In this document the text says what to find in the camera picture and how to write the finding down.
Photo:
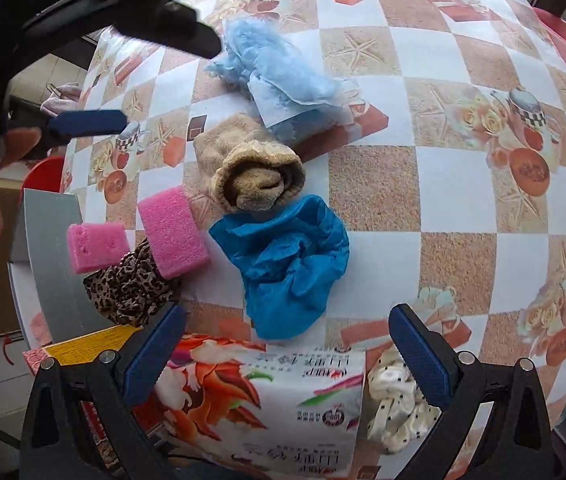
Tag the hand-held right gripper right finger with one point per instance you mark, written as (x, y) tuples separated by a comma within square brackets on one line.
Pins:
[(420, 355)]

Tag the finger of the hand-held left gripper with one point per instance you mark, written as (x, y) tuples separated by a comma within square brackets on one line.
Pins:
[(188, 32), (93, 122)]

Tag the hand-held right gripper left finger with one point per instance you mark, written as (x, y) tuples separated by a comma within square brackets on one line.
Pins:
[(155, 355)]

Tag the leopard print scrunchie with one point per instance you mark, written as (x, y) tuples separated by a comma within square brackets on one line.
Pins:
[(128, 285)]

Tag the small pink sponge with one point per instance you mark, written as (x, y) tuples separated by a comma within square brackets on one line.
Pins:
[(95, 247)]

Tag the large pink sponge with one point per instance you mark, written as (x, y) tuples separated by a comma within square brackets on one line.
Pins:
[(173, 232)]

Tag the pink fuzzy cloth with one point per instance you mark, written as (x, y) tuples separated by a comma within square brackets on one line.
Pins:
[(63, 100)]

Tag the white polka dot scrunchie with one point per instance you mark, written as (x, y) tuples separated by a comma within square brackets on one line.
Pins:
[(393, 410)]

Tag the patterned box with yellow label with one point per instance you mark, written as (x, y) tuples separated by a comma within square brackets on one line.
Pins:
[(88, 342)]

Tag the red plastic chair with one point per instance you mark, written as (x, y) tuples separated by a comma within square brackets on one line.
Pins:
[(45, 175)]

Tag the light blue fluffy cloth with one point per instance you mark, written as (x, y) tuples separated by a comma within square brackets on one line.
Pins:
[(283, 85)]

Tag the floral tissue pack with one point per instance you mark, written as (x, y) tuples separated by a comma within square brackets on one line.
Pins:
[(263, 400)]

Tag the grey container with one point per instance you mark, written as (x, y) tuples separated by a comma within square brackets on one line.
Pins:
[(58, 280)]

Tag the rolled beige sock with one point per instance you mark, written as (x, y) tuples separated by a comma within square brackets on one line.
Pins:
[(248, 175)]

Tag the blue plastic glove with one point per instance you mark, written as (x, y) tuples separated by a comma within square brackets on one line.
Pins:
[(288, 260)]

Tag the checkered printed tablecloth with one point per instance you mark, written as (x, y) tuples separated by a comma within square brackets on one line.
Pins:
[(443, 180)]

